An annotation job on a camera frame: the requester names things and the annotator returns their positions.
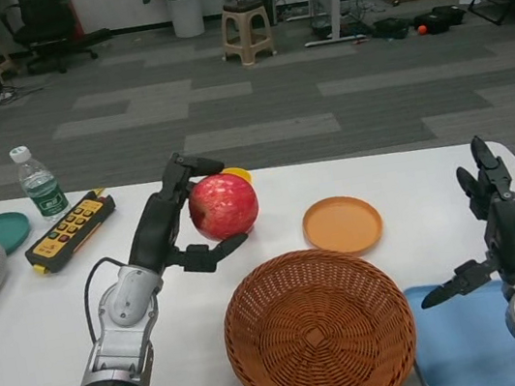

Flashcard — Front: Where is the yellow black remote controller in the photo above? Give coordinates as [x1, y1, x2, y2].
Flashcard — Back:
[15, 186, 125, 279]

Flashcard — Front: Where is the beige plastic stool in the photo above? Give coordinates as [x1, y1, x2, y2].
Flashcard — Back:
[215, 0, 278, 70]

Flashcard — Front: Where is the small black case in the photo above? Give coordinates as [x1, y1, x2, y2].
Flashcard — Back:
[370, 15, 413, 45]

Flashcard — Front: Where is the clear water bottle green label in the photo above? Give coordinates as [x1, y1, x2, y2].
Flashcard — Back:
[8, 139, 73, 229]

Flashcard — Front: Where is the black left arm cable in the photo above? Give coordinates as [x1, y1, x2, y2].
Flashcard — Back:
[76, 253, 134, 342]

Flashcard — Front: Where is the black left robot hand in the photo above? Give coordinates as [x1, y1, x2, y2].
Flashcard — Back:
[112, 142, 255, 286]

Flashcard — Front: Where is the red apple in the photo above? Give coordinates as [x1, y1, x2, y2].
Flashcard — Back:
[184, 167, 264, 244]

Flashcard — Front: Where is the potted plant white pot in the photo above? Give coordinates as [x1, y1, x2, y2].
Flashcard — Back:
[137, 0, 225, 45]

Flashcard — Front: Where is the black office chair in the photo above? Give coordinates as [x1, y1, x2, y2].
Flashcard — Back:
[0, 0, 118, 82]

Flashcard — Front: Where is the large black case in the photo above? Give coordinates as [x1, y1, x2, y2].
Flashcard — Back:
[412, 1, 470, 39]

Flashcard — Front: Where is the yellow plastic cup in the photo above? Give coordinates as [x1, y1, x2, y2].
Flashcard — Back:
[220, 163, 254, 189]

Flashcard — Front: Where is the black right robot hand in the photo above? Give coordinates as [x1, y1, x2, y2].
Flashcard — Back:
[396, 129, 515, 311]

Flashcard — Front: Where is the brown wicker basket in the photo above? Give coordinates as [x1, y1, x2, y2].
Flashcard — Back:
[212, 234, 425, 386]

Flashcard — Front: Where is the orange plastic plate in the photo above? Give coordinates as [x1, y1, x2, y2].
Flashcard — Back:
[297, 189, 388, 264]

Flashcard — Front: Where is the blue plastic tray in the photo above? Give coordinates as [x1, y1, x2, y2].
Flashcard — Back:
[401, 269, 515, 386]

